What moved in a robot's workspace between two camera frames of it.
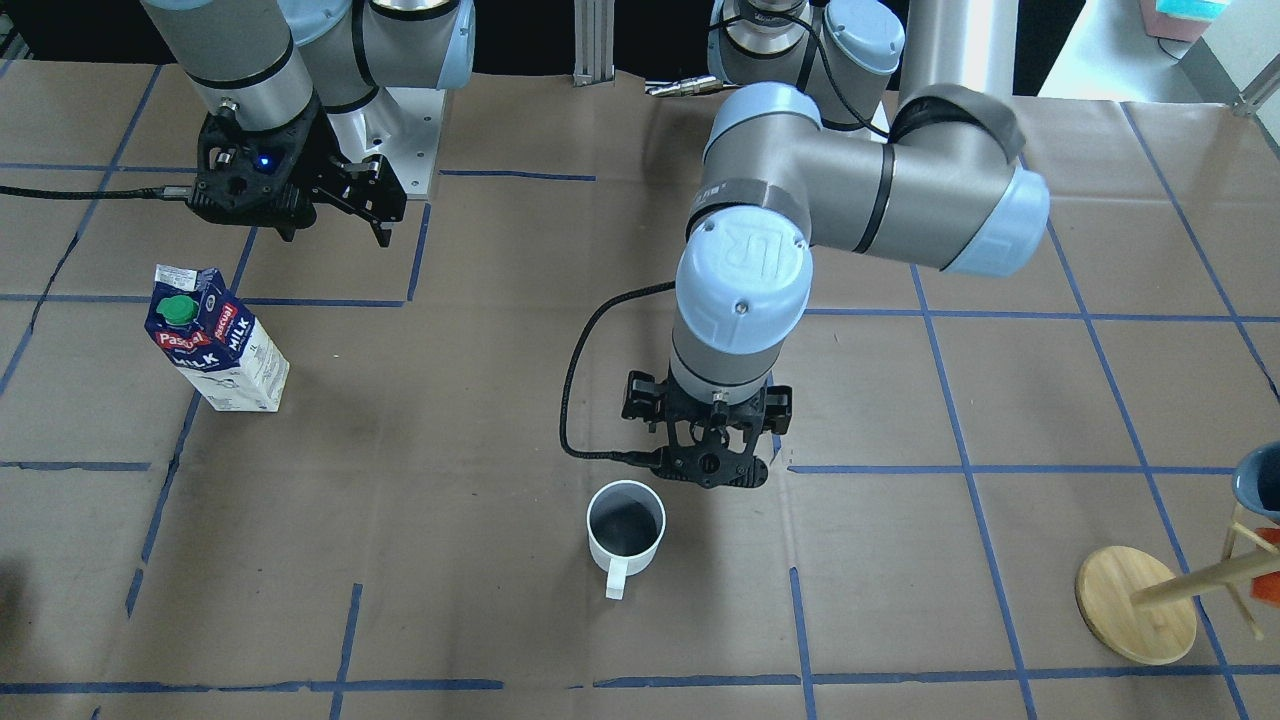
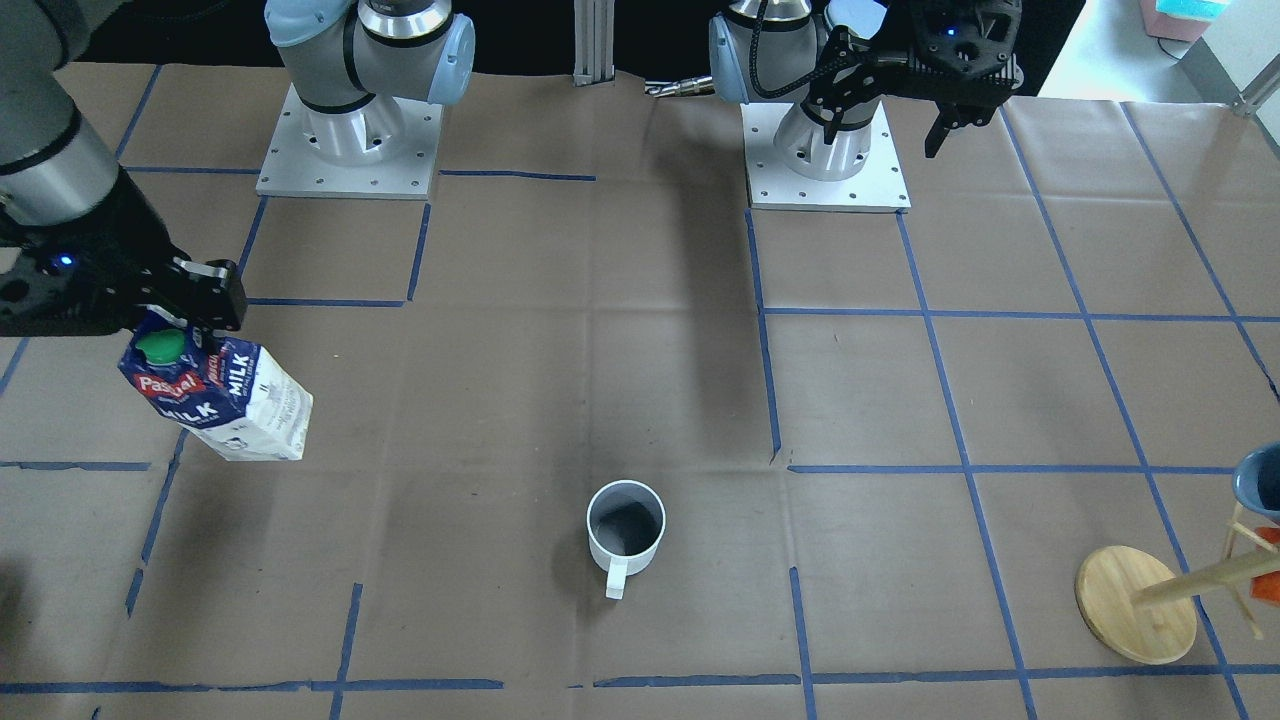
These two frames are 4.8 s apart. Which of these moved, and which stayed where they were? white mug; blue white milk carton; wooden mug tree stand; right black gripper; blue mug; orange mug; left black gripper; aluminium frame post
Moved: right black gripper; blue white milk carton; left black gripper
Stayed: white mug; aluminium frame post; wooden mug tree stand; orange mug; blue mug
